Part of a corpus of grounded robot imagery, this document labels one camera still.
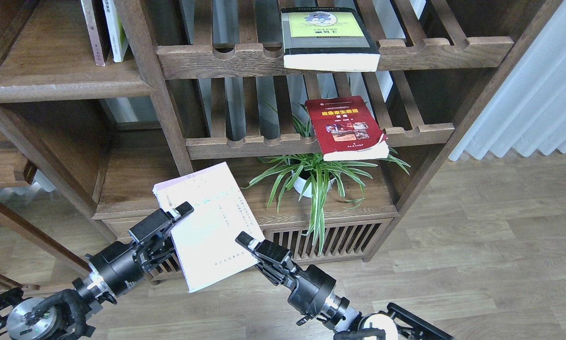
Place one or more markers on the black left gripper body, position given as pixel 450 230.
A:
pixel 119 267

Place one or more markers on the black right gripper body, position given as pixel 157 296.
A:
pixel 312 290

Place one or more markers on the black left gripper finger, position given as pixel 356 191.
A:
pixel 159 223

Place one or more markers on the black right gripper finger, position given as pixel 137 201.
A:
pixel 271 256

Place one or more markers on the white lavender book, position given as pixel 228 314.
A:
pixel 205 239

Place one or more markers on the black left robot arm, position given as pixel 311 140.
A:
pixel 62 316

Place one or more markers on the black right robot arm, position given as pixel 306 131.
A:
pixel 350 324

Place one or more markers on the green spider plant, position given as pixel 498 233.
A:
pixel 286 169

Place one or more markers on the red cover book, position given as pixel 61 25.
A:
pixel 346 130

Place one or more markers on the dark wooden bookshelf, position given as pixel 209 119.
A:
pixel 181 101

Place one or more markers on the white green upright book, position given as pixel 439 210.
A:
pixel 118 39

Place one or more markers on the green and black book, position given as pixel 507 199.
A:
pixel 327 39

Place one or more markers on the white curtain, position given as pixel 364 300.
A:
pixel 528 113

